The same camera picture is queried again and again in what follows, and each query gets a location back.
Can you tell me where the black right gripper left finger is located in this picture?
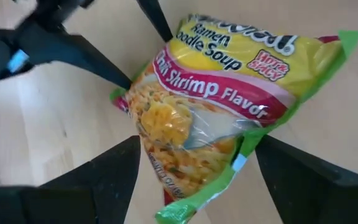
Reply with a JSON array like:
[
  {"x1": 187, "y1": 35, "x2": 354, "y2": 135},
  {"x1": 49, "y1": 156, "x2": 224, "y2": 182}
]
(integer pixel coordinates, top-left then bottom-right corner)
[{"x1": 39, "y1": 135, "x2": 142, "y2": 224}]

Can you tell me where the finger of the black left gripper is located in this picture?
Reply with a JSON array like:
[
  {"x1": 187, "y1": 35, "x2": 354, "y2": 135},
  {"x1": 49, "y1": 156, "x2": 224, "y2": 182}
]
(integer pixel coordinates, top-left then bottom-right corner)
[
  {"x1": 50, "y1": 33, "x2": 133, "y2": 90},
  {"x1": 135, "y1": 0, "x2": 174, "y2": 44}
]

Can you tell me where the pink green noodle packet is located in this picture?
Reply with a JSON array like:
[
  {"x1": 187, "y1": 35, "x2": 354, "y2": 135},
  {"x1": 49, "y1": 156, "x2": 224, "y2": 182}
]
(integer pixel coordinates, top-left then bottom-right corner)
[{"x1": 109, "y1": 12, "x2": 358, "y2": 224}]

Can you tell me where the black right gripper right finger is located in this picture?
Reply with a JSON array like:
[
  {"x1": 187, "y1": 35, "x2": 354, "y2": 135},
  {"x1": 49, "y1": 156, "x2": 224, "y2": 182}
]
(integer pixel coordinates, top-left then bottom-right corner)
[{"x1": 255, "y1": 135, "x2": 358, "y2": 224}]

